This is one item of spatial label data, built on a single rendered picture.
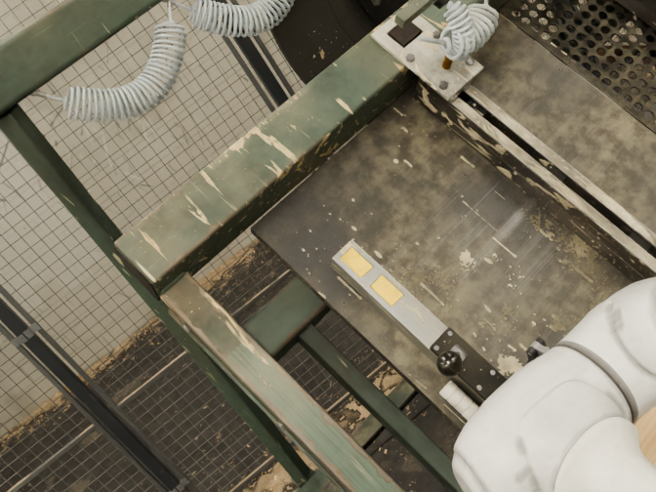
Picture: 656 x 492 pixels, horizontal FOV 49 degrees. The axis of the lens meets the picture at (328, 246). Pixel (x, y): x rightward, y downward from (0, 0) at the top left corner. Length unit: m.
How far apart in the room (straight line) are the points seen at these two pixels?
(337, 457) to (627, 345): 0.55
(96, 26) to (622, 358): 1.12
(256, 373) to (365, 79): 0.55
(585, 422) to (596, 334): 0.10
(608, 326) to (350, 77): 0.75
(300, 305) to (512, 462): 0.68
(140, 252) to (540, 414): 0.71
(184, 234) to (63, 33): 0.49
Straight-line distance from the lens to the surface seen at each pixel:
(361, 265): 1.22
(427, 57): 1.36
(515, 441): 0.67
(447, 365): 1.07
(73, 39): 1.48
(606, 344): 0.73
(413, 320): 1.20
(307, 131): 1.25
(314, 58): 1.73
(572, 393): 0.69
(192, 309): 1.18
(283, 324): 1.26
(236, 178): 1.21
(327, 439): 1.14
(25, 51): 1.46
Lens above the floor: 2.17
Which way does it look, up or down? 25 degrees down
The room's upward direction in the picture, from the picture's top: 34 degrees counter-clockwise
